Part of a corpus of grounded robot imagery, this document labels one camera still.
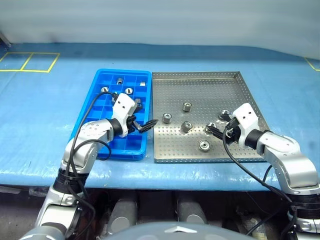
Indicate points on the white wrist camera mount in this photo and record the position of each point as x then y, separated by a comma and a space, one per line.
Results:
246, 116
122, 107

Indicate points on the grey rounded cylinder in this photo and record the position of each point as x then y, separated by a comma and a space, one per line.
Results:
123, 215
191, 210

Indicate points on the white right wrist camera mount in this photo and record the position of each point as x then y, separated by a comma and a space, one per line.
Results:
246, 116

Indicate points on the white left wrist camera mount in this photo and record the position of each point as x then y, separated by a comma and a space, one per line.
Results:
122, 107

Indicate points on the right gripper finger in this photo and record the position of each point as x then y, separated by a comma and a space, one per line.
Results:
225, 116
215, 131

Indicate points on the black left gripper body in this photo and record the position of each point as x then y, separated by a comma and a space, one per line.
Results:
130, 123

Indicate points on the grey robot torso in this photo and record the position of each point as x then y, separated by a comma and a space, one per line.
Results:
175, 233

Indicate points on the grey metal bracket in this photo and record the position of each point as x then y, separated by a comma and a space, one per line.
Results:
5, 40

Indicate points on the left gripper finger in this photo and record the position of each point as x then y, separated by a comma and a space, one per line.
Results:
148, 125
138, 108

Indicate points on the blue compartment tray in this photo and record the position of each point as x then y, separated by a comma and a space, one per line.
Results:
140, 147

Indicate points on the perforated metal tray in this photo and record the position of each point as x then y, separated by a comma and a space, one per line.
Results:
200, 87

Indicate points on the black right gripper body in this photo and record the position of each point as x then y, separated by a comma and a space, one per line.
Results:
232, 128

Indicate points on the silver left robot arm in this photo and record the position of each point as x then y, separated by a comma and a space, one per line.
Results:
92, 130

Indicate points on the yellow tape double square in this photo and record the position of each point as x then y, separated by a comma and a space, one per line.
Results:
40, 53

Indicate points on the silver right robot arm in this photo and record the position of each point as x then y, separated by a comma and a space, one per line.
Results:
287, 150

